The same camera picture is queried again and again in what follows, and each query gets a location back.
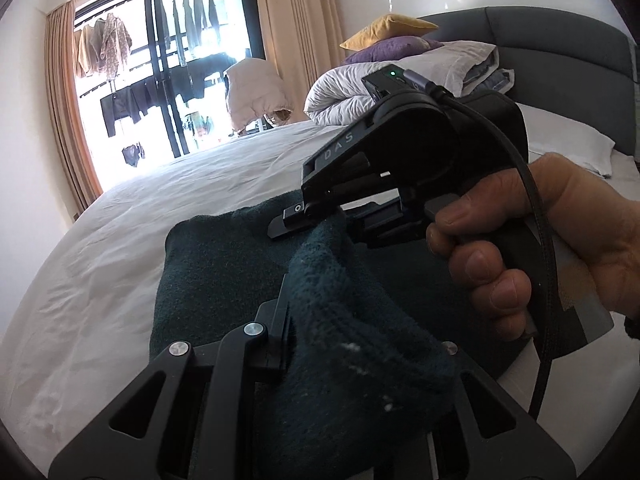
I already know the dark green knit garment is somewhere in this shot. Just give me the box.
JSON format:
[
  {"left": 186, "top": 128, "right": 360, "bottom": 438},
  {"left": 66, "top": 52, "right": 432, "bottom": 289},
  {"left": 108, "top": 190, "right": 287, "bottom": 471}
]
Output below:
[{"left": 148, "top": 190, "right": 501, "bottom": 478}]

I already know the person's right hand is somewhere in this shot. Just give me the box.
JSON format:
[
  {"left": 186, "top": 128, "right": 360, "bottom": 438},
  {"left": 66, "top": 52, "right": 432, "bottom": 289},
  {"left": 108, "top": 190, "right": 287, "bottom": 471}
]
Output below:
[{"left": 426, "top": 153, "right": 639, "bottom": 340}]

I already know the folded grey white duvet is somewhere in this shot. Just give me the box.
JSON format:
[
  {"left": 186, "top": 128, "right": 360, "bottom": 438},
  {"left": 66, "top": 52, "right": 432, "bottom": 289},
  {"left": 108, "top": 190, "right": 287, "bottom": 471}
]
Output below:
[{"left": 304, "top": 40, "right": 515, "bottom": 126}]

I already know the purple pillow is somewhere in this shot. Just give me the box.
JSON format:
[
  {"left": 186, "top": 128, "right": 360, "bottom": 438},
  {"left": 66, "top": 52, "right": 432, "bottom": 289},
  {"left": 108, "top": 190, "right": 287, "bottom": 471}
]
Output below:
[{"left": 344, "top": 36, "right": 444, "bottom": 65}]

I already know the yellow pillow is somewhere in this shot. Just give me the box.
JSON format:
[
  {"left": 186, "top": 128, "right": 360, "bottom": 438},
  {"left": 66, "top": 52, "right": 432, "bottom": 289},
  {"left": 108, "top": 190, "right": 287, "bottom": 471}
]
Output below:
[{"left": 340, "top": 13, "right": 438, "bottom": 52}]

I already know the white pillow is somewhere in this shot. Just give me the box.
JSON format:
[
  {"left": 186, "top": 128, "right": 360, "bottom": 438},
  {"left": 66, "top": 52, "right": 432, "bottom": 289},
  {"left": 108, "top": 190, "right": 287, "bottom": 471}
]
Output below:
[{"left": 518, "top": 103, "right": 615, "bottom": 178}]

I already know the beige curtain far side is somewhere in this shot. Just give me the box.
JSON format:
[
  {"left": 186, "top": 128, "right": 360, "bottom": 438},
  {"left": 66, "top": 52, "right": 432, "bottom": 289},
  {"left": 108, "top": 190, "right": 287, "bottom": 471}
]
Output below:
[{"left": 257, "top": 0, "right": 344, "bottom": 122}]

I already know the beige curtain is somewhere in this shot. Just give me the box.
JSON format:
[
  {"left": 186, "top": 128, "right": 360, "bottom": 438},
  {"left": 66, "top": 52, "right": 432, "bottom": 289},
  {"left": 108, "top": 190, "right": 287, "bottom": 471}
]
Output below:
[
  {"left": 44, "top": 0, "right": 103, "bottom": 216},
  {"left": 257, "top": 0, "right": 344, "bottom": 122}
]

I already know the white bed sheet mattress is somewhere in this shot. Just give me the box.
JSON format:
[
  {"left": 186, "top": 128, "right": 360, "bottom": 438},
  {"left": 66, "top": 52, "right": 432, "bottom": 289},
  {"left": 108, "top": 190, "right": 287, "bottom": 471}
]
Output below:
[{"left": 1, "top": 122, "right": 639, "bottom": 474}]

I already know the dark grey upholstered headboard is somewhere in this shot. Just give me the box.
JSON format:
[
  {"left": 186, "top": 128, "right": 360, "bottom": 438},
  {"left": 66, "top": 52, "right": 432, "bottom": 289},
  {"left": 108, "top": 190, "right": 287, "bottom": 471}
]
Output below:
[{"left": 424, "top": 6, "right": 639, "bottom": 158}]

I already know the beige curtain near side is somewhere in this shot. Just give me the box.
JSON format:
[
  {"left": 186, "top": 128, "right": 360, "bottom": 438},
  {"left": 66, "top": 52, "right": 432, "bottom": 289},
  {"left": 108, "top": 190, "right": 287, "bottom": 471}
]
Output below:
[{"left": 44, "top": 0, "right": 103, "bottom": 216}]

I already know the black framed balcony window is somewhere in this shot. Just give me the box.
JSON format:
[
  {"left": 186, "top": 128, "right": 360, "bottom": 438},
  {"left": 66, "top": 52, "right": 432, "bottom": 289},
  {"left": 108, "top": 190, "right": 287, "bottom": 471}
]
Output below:
[{"left": 75, "top": 0, "right": 265, "bottom": 190}]

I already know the black cable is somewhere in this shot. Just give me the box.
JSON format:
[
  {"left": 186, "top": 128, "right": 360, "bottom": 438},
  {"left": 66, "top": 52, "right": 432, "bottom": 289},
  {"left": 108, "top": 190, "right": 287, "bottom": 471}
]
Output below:
[{"left": 404, "top": 70, "right": 559, "bottom": 421}]

